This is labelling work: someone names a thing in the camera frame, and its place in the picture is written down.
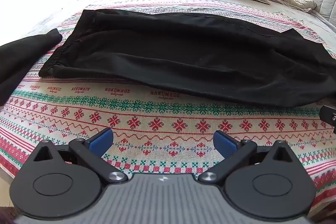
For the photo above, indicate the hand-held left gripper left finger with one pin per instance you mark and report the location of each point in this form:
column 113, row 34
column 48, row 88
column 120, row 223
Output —
column 101, row 141

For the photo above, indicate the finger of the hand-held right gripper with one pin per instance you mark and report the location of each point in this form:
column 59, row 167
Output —
column 329, row 117

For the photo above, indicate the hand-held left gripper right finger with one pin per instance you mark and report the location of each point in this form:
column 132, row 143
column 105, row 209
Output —
column 223, row 141

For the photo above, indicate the bed with light sheet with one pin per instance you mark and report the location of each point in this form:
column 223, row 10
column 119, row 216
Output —
column 302, row 16

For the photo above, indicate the black pants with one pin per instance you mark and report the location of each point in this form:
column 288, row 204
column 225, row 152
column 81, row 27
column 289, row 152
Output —
column 170, row 56

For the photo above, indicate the black folded garment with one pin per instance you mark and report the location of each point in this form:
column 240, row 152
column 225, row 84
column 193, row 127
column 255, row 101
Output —
column 18, row 61

